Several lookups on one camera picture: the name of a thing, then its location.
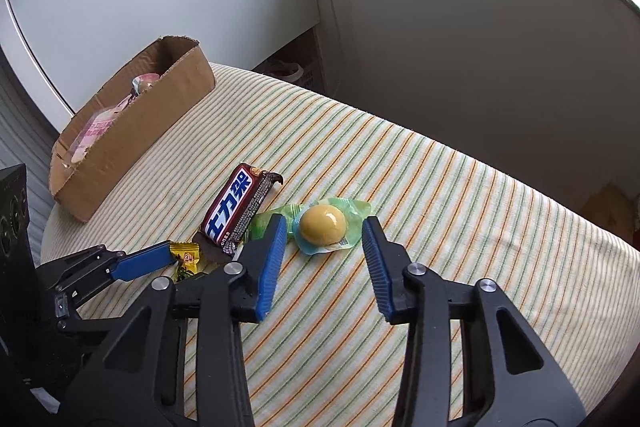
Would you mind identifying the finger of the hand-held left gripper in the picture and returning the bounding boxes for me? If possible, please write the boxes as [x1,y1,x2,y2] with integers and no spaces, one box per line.
[36,241,179,305]
[54,302,132,340]

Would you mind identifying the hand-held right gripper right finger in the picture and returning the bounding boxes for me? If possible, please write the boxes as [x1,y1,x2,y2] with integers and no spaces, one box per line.
[361,216,588,427]

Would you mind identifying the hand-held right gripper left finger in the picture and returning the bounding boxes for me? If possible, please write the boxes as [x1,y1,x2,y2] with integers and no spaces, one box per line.
[60,214,289,427]

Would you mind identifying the yellow small candy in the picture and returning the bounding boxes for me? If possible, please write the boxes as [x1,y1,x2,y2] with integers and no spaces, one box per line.
[169,241,202,281]

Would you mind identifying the yellow jelly cup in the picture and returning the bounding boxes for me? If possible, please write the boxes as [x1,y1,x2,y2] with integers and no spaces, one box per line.
[248,196,375,256]

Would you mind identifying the cardboard box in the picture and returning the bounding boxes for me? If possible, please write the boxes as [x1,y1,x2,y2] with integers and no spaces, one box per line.
[48,35,217,224]

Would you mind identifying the brown chocolate bar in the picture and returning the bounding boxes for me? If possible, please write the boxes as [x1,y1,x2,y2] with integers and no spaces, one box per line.
[199,163,283,257]

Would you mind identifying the striped table cloth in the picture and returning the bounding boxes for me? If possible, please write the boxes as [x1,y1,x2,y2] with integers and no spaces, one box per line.
[40,62,640,427]

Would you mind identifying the wrapped sandwich bread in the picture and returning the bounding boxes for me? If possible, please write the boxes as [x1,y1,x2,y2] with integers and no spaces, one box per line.
[67,104,131,165]

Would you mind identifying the white ribbed panel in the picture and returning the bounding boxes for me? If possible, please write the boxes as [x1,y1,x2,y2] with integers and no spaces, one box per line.
[0,67,66,253]

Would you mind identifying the clear pink snack packet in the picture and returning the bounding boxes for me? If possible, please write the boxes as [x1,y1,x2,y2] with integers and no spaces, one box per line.
[131,73,162,96]

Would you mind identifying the brown wooden furniture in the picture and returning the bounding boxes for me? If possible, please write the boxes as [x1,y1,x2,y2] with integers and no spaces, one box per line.
[582,182,640,239]

